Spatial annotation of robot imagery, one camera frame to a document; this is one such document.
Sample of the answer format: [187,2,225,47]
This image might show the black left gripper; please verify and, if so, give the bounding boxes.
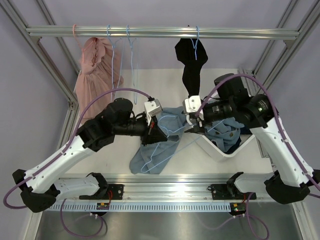
[113,112,168,147]

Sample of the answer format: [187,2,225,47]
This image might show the light denim jeans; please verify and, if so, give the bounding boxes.
[129,106,188,175]

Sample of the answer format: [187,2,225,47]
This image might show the light denim skirt with buttons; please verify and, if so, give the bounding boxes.
[204,117,245,154]

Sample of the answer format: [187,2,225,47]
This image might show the light blue wire hanger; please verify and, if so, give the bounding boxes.
[126,25,139,90]

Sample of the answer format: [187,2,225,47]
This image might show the light blue hanger of denim skirt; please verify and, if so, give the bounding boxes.
[106,24,124,90]

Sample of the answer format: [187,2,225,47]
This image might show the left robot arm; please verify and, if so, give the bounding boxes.
[12,98,167,213]

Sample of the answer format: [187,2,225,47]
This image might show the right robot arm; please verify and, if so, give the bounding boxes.
[182,73,320,205]

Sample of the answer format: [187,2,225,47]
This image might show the light blue hanger of black garment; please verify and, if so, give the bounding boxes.
[190,25,200,61]

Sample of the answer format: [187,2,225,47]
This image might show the pink hanger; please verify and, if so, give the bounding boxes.
[72,24,83,52]

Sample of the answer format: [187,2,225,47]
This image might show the white plastic basket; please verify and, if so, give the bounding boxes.
[191,133,256,162]

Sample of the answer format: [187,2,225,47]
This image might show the black hanging garment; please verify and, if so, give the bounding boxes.
[174,38,208,97]

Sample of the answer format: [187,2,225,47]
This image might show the pink dress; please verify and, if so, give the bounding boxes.
[75,37,124,113]

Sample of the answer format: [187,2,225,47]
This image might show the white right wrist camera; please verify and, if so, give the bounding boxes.
[182,95,204,120]

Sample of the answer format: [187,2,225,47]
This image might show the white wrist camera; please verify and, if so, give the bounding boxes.
[144,99,163,126]
[182,95,204,120]

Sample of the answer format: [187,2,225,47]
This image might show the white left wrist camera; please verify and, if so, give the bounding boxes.
[144,99,163,126]

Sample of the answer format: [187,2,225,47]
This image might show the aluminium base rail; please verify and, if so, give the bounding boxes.
[57,173,306,203]

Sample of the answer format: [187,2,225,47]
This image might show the slotted cable duct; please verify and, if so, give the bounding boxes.
[49,202,231,213]

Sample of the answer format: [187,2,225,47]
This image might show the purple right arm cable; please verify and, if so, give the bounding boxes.
[194,74,320,237]

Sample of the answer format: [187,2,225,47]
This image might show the aluminium extrusion frame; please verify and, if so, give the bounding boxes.
[0,0,320,203]

